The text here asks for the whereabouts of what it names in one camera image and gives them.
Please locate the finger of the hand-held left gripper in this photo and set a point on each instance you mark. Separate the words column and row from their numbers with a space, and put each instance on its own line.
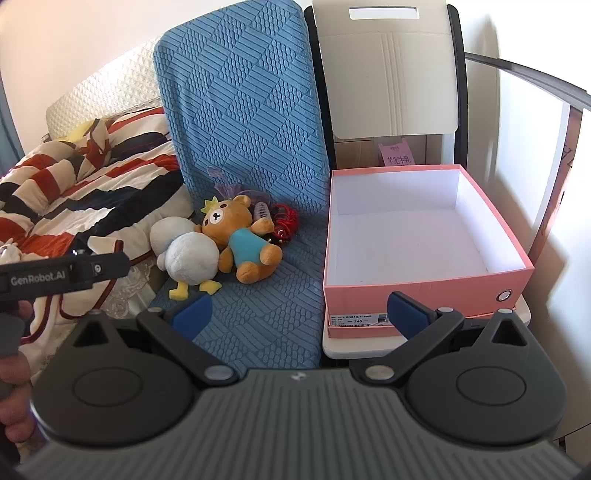
column 111, row 266

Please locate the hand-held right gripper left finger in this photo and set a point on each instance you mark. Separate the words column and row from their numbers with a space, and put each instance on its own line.
column 191, row 317

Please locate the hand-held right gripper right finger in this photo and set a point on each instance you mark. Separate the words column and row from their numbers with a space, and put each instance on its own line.
column 405, row 318

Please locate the white duck plush toy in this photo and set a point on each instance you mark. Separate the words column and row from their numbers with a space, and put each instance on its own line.
column 189, row 258

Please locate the pink shoebox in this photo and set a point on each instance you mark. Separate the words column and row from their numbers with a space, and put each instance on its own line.
column 415, row 230

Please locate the brown bear plush toy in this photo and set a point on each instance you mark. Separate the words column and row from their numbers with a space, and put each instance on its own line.
column 221, row 224

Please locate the purple hair clip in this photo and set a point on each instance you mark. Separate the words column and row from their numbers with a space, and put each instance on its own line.
column 262, row 212

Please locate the person's left hand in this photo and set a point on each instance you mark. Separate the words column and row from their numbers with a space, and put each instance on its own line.
column 16, row 406

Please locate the beige lace bed skirt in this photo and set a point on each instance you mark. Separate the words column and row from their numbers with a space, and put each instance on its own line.
column 131, row 290

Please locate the striped red navy blanket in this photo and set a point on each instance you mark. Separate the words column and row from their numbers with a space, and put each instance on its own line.
column 69, row 184

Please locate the yellow cloth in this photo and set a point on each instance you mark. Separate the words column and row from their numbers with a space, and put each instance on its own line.
column 83, row 130

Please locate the pink paper label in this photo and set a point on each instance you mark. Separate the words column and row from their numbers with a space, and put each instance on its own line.
column 398, row 154

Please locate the white quilted headboard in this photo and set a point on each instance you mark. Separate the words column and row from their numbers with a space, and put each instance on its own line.
column 106, row 92

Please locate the blue textured blanket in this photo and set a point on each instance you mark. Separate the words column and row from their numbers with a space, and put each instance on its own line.
column 240, row 115

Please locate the beige chair with black frame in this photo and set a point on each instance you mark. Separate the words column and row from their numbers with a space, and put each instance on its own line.
column 383, row 69

